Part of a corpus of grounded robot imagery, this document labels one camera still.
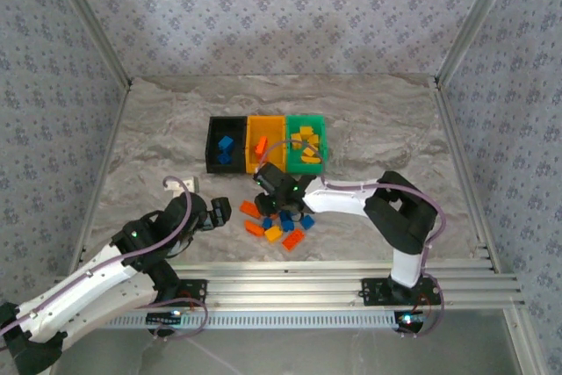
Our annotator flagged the black plastic container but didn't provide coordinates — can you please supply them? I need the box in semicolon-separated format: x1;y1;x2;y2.
205;115;249;175

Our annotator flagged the aluminium upright frame post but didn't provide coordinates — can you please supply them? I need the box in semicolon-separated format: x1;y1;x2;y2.
434;0;527;86
43;0;133;89

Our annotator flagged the aluminium lower frame leg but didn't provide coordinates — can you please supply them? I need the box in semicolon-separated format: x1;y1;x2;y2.
502;308;550;375

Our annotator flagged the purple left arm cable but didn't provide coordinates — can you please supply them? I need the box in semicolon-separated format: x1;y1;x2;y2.
0;175;210;343

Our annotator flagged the orange plastic container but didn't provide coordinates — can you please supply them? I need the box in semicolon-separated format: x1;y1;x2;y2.
245;115;289;175

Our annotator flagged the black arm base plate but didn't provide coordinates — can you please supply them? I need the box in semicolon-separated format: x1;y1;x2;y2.
173;278;209;308
361;277;443;306

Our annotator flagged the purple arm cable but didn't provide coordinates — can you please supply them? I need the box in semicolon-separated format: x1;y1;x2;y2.
258;140;447;341
0;175;210;343

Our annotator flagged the grey slotted cable duct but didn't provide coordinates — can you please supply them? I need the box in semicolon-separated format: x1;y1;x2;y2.
103;309;425;331

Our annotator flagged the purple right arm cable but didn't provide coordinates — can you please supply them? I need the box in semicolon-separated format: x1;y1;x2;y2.
258;140;447;341

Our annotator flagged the aluminium table side rail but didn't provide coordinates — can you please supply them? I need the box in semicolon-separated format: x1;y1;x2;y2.
432;78;501;275
68;78;133;278

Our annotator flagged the green plastic container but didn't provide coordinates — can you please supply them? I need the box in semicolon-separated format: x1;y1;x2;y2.
285;114;329;174

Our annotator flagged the wide aluminium mounting rail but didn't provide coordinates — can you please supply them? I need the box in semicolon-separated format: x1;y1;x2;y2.
47;259;527;311

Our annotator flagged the small black controller board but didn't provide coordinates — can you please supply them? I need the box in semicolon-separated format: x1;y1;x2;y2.
393;311;426;332
146;311;184;327

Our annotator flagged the grey metal bottom panel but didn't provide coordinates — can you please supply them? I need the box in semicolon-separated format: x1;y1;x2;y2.
52;328;523;375

